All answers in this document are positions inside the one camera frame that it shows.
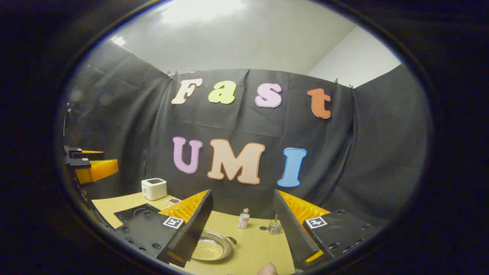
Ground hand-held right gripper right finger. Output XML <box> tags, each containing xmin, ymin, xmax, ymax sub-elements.
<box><xmin>272</xmin><ymin>189</ymin><xmax>385</xmax><ymax>272</ymax></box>

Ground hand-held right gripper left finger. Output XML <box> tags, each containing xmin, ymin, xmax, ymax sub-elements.
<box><xmin>114</xmin><ymin>189</ymin><xmax>214</xmax><ymax>268</ymax></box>

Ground steel pot with black handle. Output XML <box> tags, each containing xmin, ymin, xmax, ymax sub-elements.
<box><xmin>191</xmin><ymin>230</ymin><xmax>238</xmax><ymax>262</ymax></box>

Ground black induction cooktop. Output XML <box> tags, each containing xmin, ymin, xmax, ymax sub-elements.
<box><xmin>113</xmin><ymin>203</ymin><xmax>161</xmax><ymax>224</ymax></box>

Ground pile of yellow soybeans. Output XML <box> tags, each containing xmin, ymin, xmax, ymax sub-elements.
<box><xmin>192</xmin><ymin>238</ymin><xmax>224</xmax><ymax>260</ymax></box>

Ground small white bottle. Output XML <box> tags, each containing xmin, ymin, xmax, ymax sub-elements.
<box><xmin>238</xmin><ymin>208</ymin><xmax>251</xmax><ymax>230</ymax></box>

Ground white toaster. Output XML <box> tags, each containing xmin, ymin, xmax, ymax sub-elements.
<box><xmin>141</xmin><ymin>178</ymin><xmax>168</xmax><ymax>201</ymax></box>

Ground black backdrop cloth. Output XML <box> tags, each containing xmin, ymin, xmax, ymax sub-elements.
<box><xmin>63</xmin><ymin>41</ymin><xmax>433</xmax><ymax>226</ymax></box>

